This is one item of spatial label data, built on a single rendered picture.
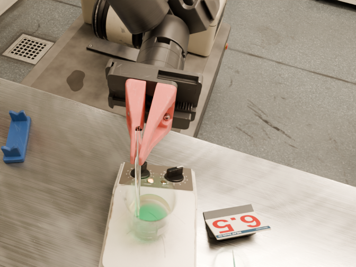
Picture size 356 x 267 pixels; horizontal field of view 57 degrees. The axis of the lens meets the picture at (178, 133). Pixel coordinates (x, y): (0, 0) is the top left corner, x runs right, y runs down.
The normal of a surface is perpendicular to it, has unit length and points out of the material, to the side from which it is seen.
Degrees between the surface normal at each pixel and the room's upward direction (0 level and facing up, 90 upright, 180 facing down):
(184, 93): 90
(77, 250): 0
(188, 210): 0
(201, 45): 90
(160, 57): 2
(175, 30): 21
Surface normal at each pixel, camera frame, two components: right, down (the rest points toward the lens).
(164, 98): 0.05, -0.29
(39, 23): 0.11, -0.60
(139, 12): 0.17, 0.66
